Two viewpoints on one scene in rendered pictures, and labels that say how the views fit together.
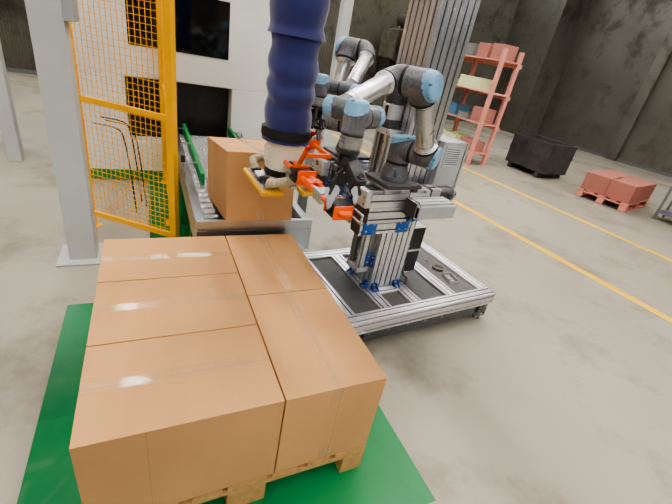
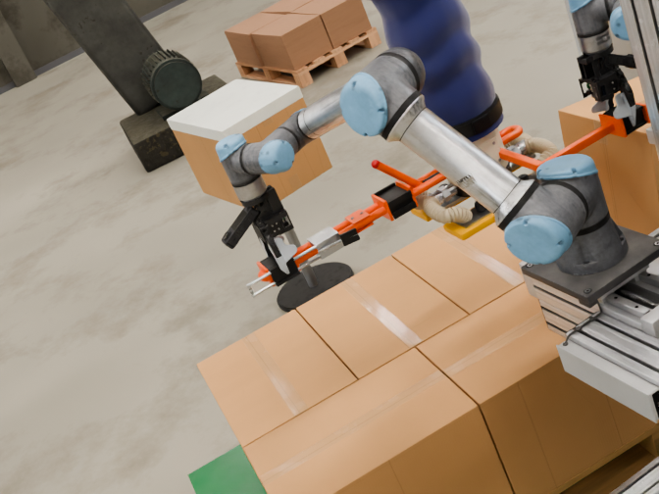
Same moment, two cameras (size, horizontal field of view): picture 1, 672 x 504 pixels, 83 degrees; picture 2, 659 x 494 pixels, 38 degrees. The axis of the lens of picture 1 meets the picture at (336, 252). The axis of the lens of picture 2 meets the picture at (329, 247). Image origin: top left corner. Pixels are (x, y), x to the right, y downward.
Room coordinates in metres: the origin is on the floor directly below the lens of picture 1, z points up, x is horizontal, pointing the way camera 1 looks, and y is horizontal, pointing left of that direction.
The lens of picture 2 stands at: (2.03, -2.01, 2.11)
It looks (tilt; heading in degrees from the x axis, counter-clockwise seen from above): 25 degrees down; 107
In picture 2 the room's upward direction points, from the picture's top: 24 degrees counter-clockwise
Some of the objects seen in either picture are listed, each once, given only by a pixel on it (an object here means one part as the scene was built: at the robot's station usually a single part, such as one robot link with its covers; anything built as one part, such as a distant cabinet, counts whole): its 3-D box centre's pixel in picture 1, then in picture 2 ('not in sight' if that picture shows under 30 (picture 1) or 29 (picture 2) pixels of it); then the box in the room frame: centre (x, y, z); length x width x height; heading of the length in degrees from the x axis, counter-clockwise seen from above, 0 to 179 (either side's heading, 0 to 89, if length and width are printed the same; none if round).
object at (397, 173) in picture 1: (395, 169); (585, 235); (1.99, -0.22, 1.09); 0.15 x 0.15 x 0.10
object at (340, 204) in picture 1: (338, 208); (278, 266); (1.25, 0.02, 1.10); 0.08 x 0.07 x 0.05; 31
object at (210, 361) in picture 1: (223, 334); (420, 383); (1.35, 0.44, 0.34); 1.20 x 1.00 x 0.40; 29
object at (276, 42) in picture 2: not in sight; (298, 36); (0.06, 5.96, 0.23); 1.34 x 0.94 x 0.45; 122
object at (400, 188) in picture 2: (303, 174); (394, 200); (1.55, 0.20, 1.10); 0.10 x 0.08 x 0.06; 121
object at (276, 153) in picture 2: (365, 116); (272, 154); (1.37, -0.01, 1.40); 0.11 x 0.11 x 0.08; 61
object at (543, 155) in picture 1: (538, 156); not in sight; (8.49, -3.84, 0.35); 1.02 x 0.83 x 0.69; 35
